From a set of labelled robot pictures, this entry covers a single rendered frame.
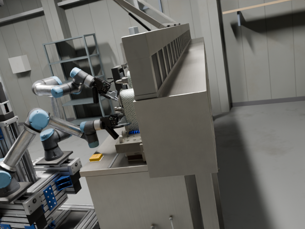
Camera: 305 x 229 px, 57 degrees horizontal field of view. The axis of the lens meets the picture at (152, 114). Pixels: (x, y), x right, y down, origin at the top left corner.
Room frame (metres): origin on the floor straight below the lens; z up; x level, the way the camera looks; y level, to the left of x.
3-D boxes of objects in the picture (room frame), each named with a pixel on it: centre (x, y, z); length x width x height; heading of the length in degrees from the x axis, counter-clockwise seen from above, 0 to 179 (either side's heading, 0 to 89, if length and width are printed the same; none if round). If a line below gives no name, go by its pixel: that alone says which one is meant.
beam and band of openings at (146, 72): (2.44, -0.34, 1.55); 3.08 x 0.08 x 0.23; 167
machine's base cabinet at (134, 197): (2.80, -0.09, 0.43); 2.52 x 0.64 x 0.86; 167
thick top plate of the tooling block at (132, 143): (1.68, 0.06, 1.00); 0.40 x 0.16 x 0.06; 77
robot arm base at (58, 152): (2.21, 0.88, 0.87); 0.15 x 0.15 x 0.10
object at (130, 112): (1.80, 0.07, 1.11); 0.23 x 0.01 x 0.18; 77
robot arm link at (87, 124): (1.89, 0.45, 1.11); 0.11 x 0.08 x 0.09; 77
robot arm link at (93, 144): (1.91, 0.46, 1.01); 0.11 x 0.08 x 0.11; 25
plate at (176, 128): (2.42, -0.41, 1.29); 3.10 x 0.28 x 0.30; 167
